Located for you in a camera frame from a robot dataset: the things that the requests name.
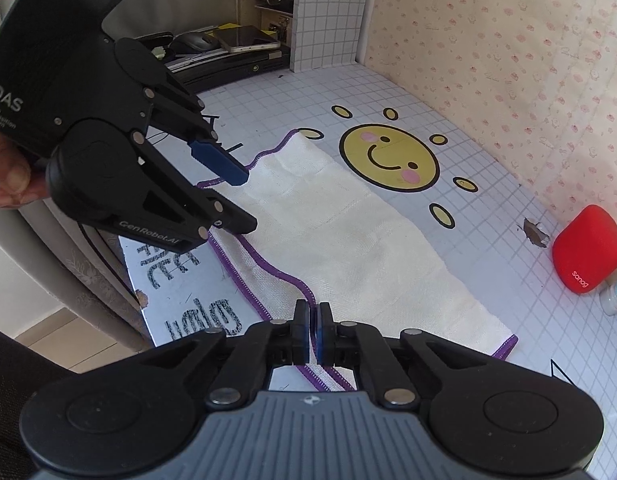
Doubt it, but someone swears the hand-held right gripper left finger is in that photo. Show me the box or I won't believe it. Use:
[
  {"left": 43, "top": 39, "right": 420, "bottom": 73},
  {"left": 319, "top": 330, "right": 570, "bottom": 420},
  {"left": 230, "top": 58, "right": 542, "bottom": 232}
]
[{"left": 141, "top": 300, "right": 311, "bottom": 408}]

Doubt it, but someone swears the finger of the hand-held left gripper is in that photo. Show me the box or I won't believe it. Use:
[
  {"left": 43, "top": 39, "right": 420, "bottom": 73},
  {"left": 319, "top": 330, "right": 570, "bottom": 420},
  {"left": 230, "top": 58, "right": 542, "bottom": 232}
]
[
  {"left": 147, "top": 60, "right": 250, "bottom": 187},
  {"left": 87, "top": 132, "right": 259, "bottom": 254}
]

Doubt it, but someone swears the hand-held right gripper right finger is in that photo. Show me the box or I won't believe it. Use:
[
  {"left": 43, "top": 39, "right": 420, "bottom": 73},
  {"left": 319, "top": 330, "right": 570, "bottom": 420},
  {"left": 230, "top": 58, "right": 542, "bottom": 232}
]
[{"left": 319, "top": 302, "right": 492, "bottom": 408}]

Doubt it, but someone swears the white towel with purple trim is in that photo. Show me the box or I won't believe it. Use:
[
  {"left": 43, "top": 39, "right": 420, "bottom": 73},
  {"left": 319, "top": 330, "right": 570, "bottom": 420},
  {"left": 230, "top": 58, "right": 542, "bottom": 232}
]
[{"left": 196, "top": 129, "right": 518, "bottom": 393}]

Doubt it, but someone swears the person's left hand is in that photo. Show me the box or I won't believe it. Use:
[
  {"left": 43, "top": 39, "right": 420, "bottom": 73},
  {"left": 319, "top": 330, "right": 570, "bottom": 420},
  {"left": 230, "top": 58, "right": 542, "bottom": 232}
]
[{"left": 0, "top": 127, "right": 50, "bottom": 209}]

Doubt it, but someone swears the black flat device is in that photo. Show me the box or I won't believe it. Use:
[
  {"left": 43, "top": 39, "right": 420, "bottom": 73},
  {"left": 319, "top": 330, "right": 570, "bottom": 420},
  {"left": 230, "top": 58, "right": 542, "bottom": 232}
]
[{"left": 133, "top": 32, "right": 292, "bottom": 93}]

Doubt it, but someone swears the silver flat device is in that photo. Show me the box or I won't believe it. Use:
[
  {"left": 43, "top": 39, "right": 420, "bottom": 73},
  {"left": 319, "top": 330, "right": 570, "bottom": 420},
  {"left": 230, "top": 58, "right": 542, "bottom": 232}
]
[{"left": 164, "top": 49, "right": 228, "bottom": 72}]

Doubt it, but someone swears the grey computer mouse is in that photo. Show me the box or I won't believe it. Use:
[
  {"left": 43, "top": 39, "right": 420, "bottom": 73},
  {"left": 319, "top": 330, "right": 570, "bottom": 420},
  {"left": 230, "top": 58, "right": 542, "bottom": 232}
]
[{"left": 171, "top": 31, "right": 216, "bottom": 53}]

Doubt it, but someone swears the smartphone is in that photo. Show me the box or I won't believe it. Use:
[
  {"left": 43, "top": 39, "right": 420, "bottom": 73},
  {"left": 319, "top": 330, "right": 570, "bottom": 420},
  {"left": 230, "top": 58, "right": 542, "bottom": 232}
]
[{"left": 211, "top": 25, "right": 280, "bottom": 53}]

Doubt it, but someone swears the grey floral fabric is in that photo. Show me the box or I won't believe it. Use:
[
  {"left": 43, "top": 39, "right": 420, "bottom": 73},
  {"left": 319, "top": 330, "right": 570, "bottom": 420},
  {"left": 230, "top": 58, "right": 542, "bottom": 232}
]
[{"left": 16, "top": 0, "right": 239, "bottom": 353}]

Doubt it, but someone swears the wooden cabinet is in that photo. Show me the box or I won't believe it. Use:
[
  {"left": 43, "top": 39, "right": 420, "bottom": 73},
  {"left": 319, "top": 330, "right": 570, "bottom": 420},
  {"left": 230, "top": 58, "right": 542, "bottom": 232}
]
[{"left": 236, "top": 0, "right": 374, "bottom": 71}]

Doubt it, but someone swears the red cylindrical speaker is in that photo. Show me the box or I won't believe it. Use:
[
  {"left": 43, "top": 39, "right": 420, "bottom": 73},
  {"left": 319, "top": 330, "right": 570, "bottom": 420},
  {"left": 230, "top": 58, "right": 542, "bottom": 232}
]
[{"left": 552, "top": 205, "right": 617, "bottom": 295}]

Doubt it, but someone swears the small teal-capped bottle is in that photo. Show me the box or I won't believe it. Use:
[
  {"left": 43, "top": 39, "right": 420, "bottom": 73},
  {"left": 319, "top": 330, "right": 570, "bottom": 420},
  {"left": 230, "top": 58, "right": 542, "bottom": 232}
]
[{"left": 599, "top": 275, "right": 617, "bottom": 317}]

